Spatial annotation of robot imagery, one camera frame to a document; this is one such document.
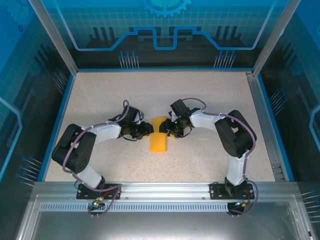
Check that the yellow square paper sheet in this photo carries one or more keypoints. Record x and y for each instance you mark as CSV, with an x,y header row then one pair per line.
x,y
158,143

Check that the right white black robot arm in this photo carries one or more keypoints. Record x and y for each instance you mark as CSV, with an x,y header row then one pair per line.
x,y
235,140

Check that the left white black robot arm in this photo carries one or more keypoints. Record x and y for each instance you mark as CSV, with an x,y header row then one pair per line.
x,y
75,150

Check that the grey sheet metal tray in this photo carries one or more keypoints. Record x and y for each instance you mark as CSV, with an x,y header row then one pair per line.
x,y
160,225

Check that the blue printed back panel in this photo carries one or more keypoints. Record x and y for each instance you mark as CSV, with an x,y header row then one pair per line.
x,y
160,25

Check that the blue printed panel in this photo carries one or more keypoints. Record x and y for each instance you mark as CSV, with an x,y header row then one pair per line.
x,y
300,87
160,25
20,87

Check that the blue printed right side panel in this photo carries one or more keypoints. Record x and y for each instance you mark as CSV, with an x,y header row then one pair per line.
x,y
300,87

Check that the blue printed left side panel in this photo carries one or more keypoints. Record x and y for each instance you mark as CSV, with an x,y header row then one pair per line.
x,y
20,87

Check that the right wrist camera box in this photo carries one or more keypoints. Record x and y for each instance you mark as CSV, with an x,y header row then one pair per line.
x,y
173,115

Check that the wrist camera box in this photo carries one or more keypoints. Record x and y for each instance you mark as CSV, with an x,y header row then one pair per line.
x,y
173,115
142,115

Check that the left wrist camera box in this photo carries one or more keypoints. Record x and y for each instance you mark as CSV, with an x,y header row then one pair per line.
x,y
142,115

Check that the aluminium mounting rail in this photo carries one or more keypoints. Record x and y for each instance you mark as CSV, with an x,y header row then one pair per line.
x,y
165,190

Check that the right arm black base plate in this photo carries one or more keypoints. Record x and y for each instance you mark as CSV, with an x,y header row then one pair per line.
x,y
217,191

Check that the aluminium side rail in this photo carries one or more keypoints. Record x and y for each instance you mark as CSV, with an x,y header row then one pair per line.
x,y
255,95

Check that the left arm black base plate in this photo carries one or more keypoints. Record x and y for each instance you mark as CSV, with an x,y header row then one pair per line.
x,y
85,192

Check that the right aluminium frame post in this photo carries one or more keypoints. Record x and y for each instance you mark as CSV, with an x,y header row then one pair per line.
x,y
272,45

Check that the aluminium frame post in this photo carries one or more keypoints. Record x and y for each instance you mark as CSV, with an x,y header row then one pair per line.
x,y
272,45
53,37

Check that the left aluminium frame post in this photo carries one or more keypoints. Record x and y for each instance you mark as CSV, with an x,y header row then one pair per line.
x,y
53,37

